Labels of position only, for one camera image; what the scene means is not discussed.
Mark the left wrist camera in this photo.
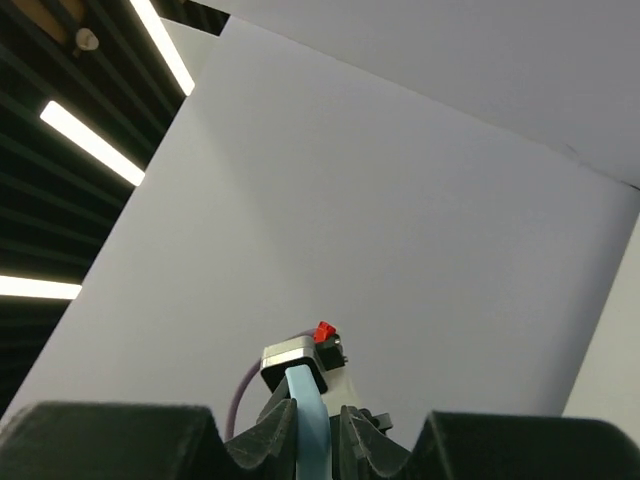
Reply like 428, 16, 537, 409
259, 335, 328, 394

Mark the light blue phone case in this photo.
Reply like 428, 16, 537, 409
285, 365, 332, 480

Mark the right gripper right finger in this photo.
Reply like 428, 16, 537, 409
401, 412, 639, 479

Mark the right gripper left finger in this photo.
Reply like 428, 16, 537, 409
1, 401, 235, 479

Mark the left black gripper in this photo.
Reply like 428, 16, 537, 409
225, 321, 410, 480

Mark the ceiling light strip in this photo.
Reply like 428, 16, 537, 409
40, 101, 145, 187
0, 275, 82, 300
129, 0, 195, 96

